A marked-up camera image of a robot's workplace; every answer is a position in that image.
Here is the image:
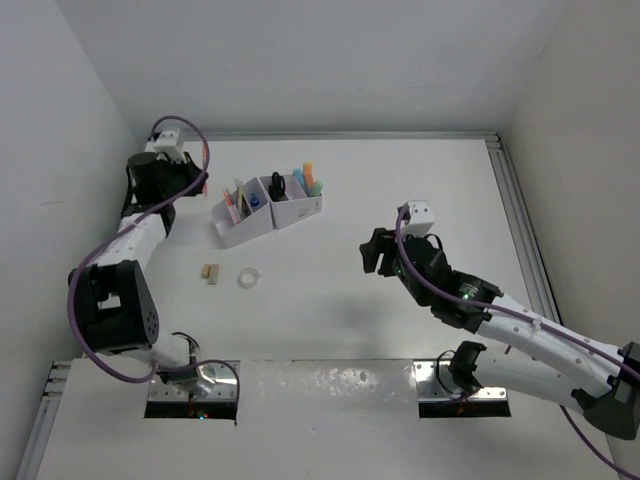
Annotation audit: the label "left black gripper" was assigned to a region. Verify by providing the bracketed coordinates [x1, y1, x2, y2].
[160, 152, 208, 201]

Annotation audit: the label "yellow highlighter pen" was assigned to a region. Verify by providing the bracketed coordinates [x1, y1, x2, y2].
[236, 185, 246, 221]

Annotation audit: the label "green black pen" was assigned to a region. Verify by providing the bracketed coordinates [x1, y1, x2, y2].
[234, 178, 251, 218]

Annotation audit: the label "clear glue bottle blue cap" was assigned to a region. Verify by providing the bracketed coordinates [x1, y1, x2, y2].
[249, 192, 264, 210]

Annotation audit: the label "white eraser block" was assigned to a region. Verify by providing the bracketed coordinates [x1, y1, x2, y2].
[207, 264, 219, 285]

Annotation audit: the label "black handled scissors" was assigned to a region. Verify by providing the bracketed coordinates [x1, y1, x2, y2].
[268, 172, 286, 202]

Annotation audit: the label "green marker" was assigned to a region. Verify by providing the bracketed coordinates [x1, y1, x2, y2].
[309, 180, 324, 197]

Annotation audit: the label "blue marker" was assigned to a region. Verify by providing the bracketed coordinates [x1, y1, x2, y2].
[293, 168, 307, 191]

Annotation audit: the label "orange pink pens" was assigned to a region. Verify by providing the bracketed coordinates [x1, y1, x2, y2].
[201, 141, 210, 198]

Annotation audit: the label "orange pen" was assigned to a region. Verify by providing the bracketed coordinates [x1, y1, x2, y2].
[222, 187, 239, 225]

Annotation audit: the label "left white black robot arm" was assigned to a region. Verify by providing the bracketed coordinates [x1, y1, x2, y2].
[68, 148, 208, 384]

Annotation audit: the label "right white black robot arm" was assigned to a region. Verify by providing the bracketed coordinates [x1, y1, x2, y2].
[359, 228, 639, 440]

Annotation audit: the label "white organizer lying tilted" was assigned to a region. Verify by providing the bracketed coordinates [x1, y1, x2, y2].
[212, 177, 274, 248]

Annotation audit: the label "clear tape roll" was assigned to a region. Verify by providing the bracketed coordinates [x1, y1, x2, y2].
[238, 267, 261, 289]

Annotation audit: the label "white organizer upright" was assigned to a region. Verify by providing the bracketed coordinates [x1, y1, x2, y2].
[267, 174, 323, 229]

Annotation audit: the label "white front cover board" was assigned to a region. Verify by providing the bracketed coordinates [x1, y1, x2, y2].
[38, 359, 613, 479]

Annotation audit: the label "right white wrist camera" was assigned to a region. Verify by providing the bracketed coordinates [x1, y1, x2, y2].
[400, 200, 435, 238]

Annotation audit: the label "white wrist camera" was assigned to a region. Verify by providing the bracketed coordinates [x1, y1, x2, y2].
[152, 128, 185, 163]
[400, 200, 435, 238]

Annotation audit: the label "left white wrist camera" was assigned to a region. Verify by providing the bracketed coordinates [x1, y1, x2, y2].
[152, 128, 185, 163]

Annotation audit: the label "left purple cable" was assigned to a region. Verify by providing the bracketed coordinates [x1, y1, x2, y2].
[66, 115, 241, 416]

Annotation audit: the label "purple cable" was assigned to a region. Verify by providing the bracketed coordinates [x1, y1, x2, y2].
[66, 115, 241, 416]
[395, 206, 640, 480]

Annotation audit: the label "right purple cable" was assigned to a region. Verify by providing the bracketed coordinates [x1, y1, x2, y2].
[395, 206, 640, 480]

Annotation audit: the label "aluminium frame rail right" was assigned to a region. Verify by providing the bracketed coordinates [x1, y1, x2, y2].
[486, 135, 563, 325]

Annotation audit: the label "aluminium frame rail back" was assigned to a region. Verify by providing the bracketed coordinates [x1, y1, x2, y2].
[147, 130, 501, 144]

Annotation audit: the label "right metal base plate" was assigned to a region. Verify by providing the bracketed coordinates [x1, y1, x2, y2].
[414, 358, 508, 403]

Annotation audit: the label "metal base plate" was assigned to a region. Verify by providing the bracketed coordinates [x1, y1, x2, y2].
[147, 361, 240, 402]
[414, 358, 508, 403]

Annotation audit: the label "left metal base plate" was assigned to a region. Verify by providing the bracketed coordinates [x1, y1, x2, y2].
[147, 361, 240, 402]

